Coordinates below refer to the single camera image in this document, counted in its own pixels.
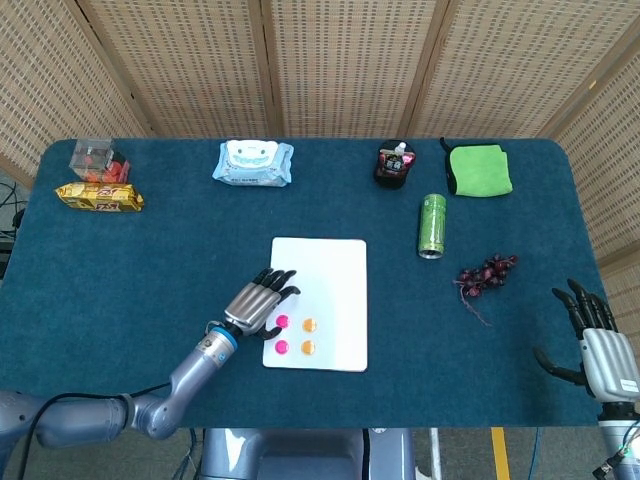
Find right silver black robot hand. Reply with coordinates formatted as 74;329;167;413
532;277;640;401

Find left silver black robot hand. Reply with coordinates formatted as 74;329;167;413
222;267;302;341

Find white magnetic board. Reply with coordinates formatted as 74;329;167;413
262;236;369;373

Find blue wet wipes pack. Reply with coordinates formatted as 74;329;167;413
211;139;295;189

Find dark red grape bunch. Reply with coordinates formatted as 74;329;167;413
452;253;520;327

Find grey robot torso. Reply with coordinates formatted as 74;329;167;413
199;427;416;480

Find black mesh pen holder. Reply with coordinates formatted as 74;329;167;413
372;139;417;190

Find yellow snack pack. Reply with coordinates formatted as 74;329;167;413
54;181;145;214

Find white table leg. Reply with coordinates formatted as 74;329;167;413
428;427;444;480

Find green drink can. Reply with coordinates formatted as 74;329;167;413
417;193;448;261

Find drink pouch with white cap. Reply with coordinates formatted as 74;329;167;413
382;141;409;174

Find green folded towel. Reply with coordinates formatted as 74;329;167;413
439;137;514;198

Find woven folding screen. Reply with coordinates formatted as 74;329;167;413
0;0;640;266

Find blue cable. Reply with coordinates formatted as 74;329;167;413
529;427;545;480

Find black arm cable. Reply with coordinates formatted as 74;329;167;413
17;382;172;480

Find black floor cables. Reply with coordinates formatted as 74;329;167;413
0;182;29;241

